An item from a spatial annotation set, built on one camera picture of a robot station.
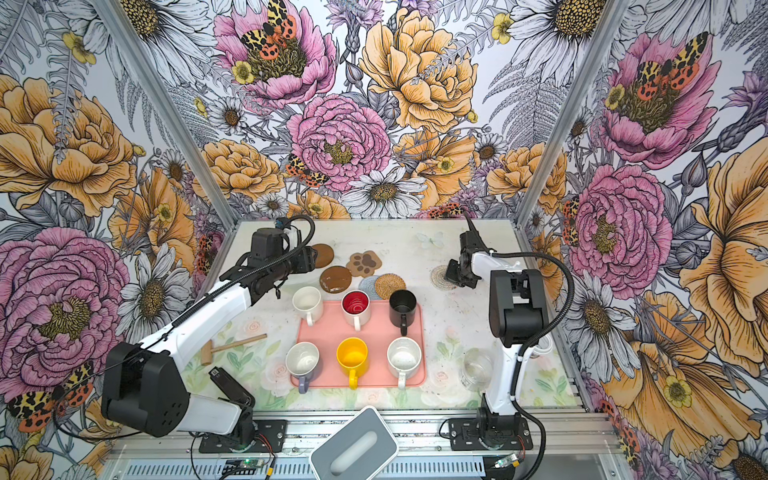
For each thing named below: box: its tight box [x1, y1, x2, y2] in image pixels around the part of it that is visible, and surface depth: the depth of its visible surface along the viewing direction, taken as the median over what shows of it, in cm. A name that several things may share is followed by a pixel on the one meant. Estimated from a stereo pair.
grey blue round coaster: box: [358, 275, 382, 301], surface depth 105 cm
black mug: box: [389, 289, 418, 337], surface depth 91 cm
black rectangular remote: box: [208, 366, 256, 408], surface depth 82 cm
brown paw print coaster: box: [346, 250, 383, 278], surface depth 111 cm
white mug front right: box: [386, 336, 422, 390], surface depth 82 cm
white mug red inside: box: [341, 289, 371, 332], surface depth 91 cm
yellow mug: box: [336, 337, 369, 390], surface depth 81 cm
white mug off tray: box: [292, 286, 323, 327], surface depth 90 cm
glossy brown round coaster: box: [320, 266, 352, 294], surface depth 106 cm
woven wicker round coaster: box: [374, 273, 407, 300], surface depth 104 cm
